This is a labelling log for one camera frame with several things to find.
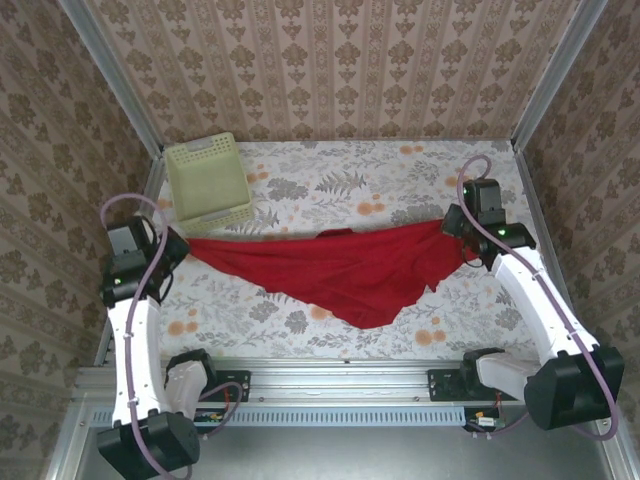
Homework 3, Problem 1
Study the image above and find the aluminium frame post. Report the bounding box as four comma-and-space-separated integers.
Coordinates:
58, 0, 165, 157
510, 0, 617, 152

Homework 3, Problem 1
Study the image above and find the pale green plastic basket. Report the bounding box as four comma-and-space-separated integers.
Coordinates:
164, 131, 255, 237

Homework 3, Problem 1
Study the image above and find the grey sheet metal panel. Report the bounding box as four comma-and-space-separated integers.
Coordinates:
74, 424, 619, 480

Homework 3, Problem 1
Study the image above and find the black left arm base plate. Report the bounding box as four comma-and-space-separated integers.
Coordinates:
199, 369, 252, 403

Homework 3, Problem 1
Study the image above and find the red t-shirt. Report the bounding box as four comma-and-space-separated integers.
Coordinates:
185, 218, 479, 331

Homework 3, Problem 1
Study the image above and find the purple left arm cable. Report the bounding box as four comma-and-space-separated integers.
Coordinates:
99, 193, 245, 480

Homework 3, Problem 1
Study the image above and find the small circuit board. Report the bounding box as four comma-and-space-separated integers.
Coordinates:
463, 407, 504, 434
192, 408, 231, 434

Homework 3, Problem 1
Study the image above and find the grey slotted cable duct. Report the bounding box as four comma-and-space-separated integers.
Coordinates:
92, 405, 467, 427

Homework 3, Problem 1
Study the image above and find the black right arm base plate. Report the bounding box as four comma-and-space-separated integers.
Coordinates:
427, 368, 479, 402

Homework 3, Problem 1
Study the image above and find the floral patterned tablecloth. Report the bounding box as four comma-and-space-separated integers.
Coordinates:
113, 139, 574, 362

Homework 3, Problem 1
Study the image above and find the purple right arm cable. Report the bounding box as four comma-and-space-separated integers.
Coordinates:
457, 154, 621, 443

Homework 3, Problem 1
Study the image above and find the aluminium mounting rail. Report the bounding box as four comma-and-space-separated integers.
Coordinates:
74, 357, 612, 404

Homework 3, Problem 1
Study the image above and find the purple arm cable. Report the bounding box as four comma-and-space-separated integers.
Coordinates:
99, 193, 245, 480
457, 154, 621, 443

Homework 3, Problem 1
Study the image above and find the aluminium side rail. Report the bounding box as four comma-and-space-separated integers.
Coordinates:
514, 142, 592, 365
93, 149, 167, 366

